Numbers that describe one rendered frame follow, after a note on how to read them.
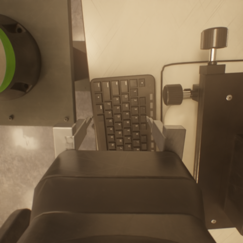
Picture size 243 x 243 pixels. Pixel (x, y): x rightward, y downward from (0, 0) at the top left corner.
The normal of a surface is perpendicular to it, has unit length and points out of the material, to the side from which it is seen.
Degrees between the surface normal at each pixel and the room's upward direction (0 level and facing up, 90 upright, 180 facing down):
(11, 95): 66
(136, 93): 5
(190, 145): 0
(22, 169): 0
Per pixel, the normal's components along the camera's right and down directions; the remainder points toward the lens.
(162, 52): 0.01, 0.29
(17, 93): 0.45, 0.88
